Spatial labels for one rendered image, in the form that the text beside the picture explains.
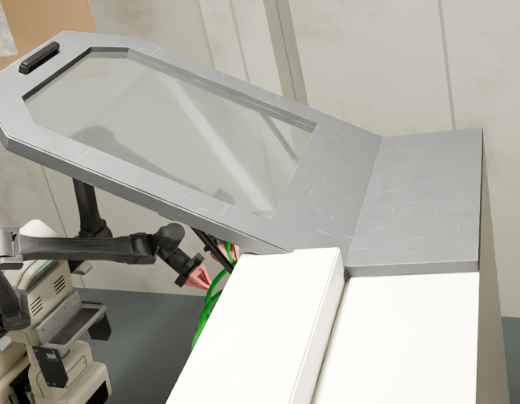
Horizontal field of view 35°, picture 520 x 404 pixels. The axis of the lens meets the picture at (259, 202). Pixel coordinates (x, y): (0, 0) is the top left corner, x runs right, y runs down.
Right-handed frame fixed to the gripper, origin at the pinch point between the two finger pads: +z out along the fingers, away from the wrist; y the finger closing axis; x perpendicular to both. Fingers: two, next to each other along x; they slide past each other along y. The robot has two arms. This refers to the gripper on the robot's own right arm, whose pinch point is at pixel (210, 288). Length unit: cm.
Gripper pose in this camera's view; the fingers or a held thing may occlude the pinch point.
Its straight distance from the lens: 233.9
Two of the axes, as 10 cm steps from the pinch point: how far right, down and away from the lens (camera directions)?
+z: 7.6, 6.4, -0.7
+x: 4.7, -4.8, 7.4
